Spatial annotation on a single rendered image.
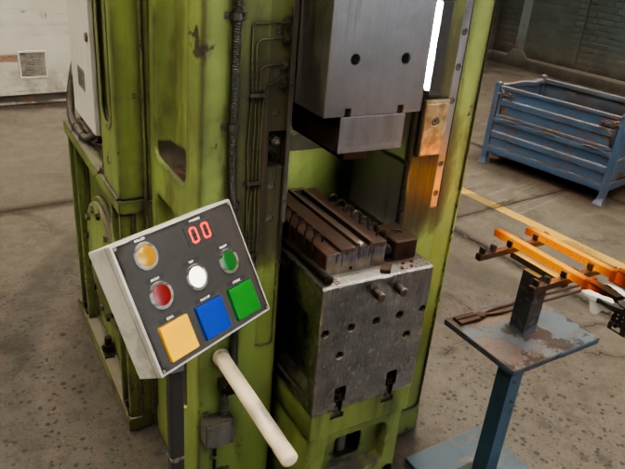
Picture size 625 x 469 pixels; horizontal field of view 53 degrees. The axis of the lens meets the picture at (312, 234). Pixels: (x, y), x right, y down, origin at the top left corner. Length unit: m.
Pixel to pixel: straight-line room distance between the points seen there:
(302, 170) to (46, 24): 4.83
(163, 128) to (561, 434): 1.98
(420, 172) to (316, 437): 0.88
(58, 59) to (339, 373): 5.37
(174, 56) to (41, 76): 4.92
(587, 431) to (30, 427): 2.22
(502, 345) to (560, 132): 3.65
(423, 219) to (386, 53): 0.67
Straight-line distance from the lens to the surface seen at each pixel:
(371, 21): 1.57
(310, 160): 2.17
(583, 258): 2.10
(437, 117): 1.94
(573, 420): 3.00
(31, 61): 6.73
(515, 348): 2.06
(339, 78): 1.55
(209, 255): 1.41
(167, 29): 1.90
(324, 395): 1.93
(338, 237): 1.81
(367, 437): 2.27
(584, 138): 5.45
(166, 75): 1.93
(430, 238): 2.14
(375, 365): 1.98
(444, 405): 2.85
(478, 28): 2.00
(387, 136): 1.68
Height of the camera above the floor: 1.78
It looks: 26 degrees down
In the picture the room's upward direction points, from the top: 5 degrees clockwise
